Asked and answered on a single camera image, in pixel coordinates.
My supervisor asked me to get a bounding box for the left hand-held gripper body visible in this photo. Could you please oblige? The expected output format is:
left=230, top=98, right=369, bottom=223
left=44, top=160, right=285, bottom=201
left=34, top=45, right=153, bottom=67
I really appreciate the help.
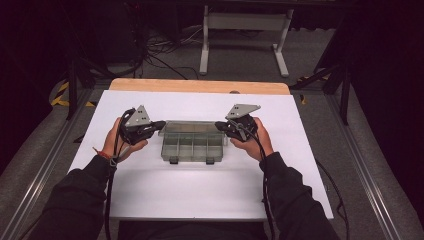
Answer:
left=118, top=104, right=158, bottom=146

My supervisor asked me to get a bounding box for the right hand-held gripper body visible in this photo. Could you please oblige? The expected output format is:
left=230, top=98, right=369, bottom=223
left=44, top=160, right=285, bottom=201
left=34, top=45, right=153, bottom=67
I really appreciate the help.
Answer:
left=225, top=103, right=262, bottom=143

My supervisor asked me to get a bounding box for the clear plastic organizer box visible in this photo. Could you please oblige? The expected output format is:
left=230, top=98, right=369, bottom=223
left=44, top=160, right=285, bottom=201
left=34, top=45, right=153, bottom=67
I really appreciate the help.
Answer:
left=158, top=119, right=230, bottom=166

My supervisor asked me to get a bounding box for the person's right hand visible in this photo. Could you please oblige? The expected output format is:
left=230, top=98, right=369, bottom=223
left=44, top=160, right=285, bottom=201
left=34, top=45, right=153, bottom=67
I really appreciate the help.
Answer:
left=230, top=116, right=275, bottom=163

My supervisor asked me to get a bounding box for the person's left hand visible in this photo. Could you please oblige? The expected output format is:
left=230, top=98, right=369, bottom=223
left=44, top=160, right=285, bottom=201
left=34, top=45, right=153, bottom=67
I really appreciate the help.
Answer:
left=101, top=116, right=149, bottom=164

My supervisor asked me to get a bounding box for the wooden table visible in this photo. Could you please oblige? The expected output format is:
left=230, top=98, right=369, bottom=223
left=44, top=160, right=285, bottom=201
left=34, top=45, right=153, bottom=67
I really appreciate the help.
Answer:
left=109, top=78, right=291, bottom=96

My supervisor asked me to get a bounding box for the white board sheet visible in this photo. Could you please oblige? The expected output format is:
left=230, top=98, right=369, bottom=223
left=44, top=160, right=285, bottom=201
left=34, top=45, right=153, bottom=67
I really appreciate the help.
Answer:
left=68, top=89, right=334, bottom=222

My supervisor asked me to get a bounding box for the black metal stand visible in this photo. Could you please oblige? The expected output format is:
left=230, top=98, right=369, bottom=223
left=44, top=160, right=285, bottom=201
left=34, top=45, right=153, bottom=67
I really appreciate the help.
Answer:
left=64, top=54, right=118, bottom=122
left=289, top=61, right=352, bottom=127

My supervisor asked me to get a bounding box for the yellow black striped tape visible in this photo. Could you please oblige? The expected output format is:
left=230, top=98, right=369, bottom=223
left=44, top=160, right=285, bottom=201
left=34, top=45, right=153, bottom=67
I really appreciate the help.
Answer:
left=49, top=80, right=98, bottom=108

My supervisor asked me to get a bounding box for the white metal stand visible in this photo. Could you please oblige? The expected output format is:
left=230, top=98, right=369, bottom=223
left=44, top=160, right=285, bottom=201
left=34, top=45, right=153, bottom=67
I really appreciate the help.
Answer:
left=198, top=4, right=295, bottom=78

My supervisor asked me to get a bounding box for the red bracelet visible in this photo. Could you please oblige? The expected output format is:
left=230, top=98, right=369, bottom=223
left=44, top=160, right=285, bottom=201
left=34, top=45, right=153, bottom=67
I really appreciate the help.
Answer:
left=92, top=147, right=113, bottom=161

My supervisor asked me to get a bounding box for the right hand-held gripper cable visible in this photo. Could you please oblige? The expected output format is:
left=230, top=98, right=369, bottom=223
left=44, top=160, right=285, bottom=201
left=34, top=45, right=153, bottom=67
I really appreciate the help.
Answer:
left=233, top=120, right=276, bottom=240

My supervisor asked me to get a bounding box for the hand-held gripper cable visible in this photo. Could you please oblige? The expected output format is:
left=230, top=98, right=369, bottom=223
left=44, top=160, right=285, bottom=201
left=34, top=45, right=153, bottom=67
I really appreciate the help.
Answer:
left=104, top=109, right=135, bottom=240
left=233, top=120, right=276, bottom=240

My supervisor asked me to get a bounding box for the bundle of black cables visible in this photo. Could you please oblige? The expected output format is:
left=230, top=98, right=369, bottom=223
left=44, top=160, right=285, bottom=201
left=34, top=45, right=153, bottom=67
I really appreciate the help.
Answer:
left=141, top=24, right=202, bottom=81

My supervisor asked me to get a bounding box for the left hand-held gripper cable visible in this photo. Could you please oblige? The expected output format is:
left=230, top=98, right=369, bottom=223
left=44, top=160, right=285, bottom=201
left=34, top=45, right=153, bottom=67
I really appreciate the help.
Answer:
left=104, top=109, right=135, bottom=240

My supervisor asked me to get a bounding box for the black floor cable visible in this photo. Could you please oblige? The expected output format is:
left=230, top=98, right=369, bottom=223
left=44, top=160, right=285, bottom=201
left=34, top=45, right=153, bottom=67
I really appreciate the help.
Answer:
left=314, top=159, right=350, bottom=240

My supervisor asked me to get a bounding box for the aluminium rail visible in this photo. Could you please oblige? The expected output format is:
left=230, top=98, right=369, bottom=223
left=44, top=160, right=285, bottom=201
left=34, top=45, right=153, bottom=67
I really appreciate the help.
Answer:
left=0, top=88, right=95, bottom=240
left=324, top=93, right=405, bottom=240

